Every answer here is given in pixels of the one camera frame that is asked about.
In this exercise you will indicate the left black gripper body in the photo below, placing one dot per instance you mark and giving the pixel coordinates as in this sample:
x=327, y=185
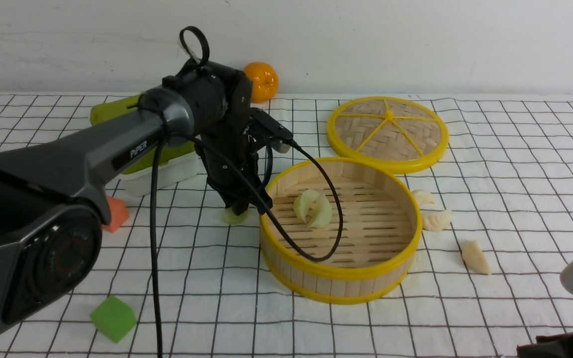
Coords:
x=219, y=99

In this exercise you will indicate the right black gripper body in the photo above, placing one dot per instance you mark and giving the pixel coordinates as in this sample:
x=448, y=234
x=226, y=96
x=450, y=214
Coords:
x=556, y=346

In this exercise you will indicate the pale green dumpling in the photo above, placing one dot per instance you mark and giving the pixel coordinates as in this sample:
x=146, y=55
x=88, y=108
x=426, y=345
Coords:
x=303, y=203
x=321, y=213
x=229, y=218

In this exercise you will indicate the white dumpling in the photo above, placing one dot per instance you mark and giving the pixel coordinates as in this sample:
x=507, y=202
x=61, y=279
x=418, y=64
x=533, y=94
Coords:
x=424, y=198
x=435, y=221
x=474, y=258

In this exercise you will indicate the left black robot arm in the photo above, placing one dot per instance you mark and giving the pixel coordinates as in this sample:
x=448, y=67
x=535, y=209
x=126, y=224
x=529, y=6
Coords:
x=52, y=196

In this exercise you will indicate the bamboo steamer lid yellow rim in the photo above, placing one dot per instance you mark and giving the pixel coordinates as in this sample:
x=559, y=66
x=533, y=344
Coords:
x=397, y=135

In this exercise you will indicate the bamboo steamer tray yellow rim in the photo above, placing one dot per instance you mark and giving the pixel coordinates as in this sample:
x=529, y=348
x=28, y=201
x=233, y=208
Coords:
x=381, y=231

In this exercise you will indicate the orange toy fruit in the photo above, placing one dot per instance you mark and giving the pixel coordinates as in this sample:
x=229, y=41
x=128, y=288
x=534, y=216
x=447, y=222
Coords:
x=265, y=81

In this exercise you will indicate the white box green lid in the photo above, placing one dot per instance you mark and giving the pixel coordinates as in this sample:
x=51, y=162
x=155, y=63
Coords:
x=177, y=164

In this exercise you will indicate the orange foam cube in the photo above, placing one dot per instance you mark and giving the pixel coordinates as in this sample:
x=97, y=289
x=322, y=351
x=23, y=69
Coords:
x=119, y=214

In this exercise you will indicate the green foam cube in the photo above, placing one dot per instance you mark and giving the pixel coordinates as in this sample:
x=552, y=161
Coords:
x=113, y=318

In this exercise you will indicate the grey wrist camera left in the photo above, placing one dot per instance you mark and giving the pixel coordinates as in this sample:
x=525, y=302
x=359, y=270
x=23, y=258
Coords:
x=269, y=132

